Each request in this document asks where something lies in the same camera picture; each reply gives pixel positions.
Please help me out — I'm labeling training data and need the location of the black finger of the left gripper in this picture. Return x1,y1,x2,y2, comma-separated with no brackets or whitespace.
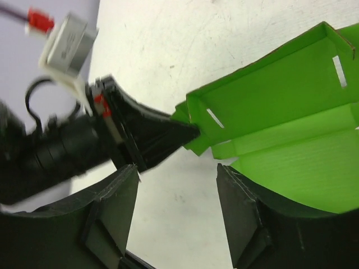
105,76,180,129
126,120,200,173

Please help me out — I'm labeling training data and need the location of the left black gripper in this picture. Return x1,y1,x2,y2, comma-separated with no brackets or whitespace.
0,81,132,205

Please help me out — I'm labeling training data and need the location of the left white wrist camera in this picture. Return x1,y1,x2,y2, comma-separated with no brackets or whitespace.
27,8,98,113

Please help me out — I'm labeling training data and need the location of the green paper box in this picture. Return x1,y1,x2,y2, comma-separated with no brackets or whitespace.
173,22,358,214

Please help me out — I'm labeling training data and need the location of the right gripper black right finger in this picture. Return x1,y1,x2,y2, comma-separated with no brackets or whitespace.
217,164,358,268

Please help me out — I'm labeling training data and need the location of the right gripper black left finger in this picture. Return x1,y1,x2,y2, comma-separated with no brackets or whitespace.
1,165,139,268

